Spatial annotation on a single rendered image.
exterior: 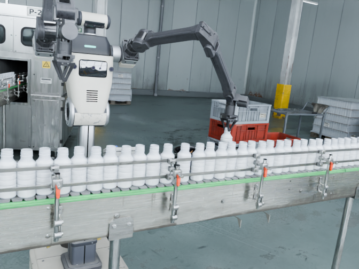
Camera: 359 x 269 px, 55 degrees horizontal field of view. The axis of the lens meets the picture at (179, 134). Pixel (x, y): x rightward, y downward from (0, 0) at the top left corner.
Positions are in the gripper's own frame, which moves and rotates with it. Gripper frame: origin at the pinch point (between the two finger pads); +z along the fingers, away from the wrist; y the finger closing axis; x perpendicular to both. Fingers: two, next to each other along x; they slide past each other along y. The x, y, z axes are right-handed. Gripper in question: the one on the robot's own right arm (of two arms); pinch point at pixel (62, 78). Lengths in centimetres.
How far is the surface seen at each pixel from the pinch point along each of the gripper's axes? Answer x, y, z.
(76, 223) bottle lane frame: 3, 21, 50
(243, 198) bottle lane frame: 80, 21, 49
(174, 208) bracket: 39, 27, 46
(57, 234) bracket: -5, 27, 50
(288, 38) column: 798, -684, -114
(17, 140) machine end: 9, -361, 115
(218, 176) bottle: 65, 18, 38
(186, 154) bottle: 48, 18, 27
